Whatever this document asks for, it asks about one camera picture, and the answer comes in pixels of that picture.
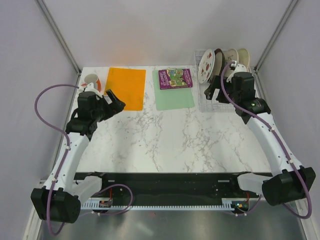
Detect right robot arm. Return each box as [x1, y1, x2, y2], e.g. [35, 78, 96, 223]
[204, 72, 316, 206]

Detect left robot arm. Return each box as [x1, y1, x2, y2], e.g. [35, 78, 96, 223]
[30, 89, 126, 224]

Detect dark red rimmed plate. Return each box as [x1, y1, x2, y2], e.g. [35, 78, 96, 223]
[212, 48, 226, 76]

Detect white wire dish rack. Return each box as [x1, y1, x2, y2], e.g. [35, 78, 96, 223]
[194, 48, 251, 113]

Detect white plate with red fruit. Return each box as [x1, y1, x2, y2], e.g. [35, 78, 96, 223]
[197, 48, 215, 84]

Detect white slotted cable duct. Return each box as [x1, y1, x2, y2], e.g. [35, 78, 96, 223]
[81, 198, 244, 211]

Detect cream and blue plate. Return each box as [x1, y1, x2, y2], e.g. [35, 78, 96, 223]
[223, 48, 239, 77]

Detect orange mug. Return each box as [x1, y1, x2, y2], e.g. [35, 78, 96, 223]
[82, 73, 102, 92]

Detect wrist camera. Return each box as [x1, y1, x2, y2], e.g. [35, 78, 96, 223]
[224, 61, 248, 83]
[78, 83, 101, 96]

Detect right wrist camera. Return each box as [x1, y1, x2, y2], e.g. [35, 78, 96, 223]
[224, 61, 248, 83]

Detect purple cable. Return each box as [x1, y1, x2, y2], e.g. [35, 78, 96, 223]
[34, 84, 81, 236]
[221, 61, 313, 220]

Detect purple children's book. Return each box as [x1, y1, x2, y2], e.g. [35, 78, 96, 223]
[158, 68, 193, 90]

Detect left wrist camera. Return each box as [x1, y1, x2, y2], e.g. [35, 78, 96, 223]
[78, 83, 101, 96]

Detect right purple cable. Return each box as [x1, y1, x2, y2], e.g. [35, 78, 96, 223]
[221, 61, 313, 220]

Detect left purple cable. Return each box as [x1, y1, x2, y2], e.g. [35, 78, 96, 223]
[34, 84, 81, 236]

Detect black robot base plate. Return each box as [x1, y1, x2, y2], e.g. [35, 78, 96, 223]
[91, 172, 258, 206]

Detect green cutting mat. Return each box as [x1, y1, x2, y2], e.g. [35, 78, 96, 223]
[152, 70, 195, 111]

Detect cream and green plate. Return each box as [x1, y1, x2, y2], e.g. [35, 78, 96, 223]
[237, 48, 251, 71]

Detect orange cutting mat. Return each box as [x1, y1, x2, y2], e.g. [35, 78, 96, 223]
[104, 67, 146, 111]

